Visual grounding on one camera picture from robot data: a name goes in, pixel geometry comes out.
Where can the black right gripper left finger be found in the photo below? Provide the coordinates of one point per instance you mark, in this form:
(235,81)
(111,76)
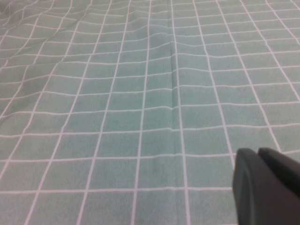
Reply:
(250,187)

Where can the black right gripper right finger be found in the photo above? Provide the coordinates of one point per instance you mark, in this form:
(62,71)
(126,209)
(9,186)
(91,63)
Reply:
(281,161)

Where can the green white-grid tablecloth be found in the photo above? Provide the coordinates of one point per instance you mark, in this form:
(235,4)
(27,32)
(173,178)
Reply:
(131,100)

